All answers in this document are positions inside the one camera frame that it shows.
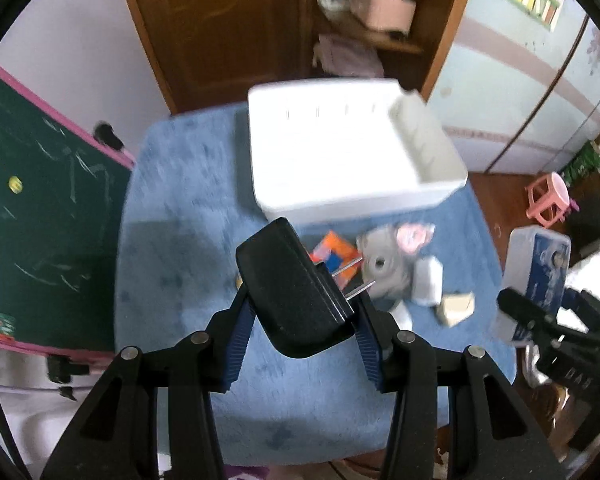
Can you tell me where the white charger cube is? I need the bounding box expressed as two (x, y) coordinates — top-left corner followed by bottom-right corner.
(411, 256), (443, 307)

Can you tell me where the pink folded cloth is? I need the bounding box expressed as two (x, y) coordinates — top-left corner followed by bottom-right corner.
(312, 34), (385, 78)

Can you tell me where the brown wooden door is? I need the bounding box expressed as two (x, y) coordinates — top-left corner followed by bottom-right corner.
(126, 0), (314, 114)

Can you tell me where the colourful puzzle cube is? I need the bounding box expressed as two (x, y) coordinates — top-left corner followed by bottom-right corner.
(310, 231), (362, 289)

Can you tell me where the wooden corner shelf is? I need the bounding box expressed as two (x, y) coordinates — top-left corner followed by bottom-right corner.
(313, 3), (424, 54)

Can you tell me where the blue photo card box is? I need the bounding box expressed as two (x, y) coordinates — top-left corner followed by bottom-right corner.
(500, 226), (571, 347)

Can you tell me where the pink plastic stool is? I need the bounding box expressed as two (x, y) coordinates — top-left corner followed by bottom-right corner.
(524, 172), (580, 229)

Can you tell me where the tan paper envelope box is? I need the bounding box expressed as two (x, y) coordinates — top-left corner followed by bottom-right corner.
(436, 292), (475, 327)

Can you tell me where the pink round packet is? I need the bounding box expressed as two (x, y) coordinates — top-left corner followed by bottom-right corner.
(396, 223), (436, 255)

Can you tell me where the white plastic bin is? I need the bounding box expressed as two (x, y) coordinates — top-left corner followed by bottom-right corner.
(248, 78), (468, 224)

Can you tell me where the green chalkboard pink frame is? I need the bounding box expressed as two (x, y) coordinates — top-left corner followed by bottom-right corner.
(0, 67), (131, 356)

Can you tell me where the blue fuzzy table cover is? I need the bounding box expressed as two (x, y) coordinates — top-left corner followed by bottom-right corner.
(114, 104), (516, 466)

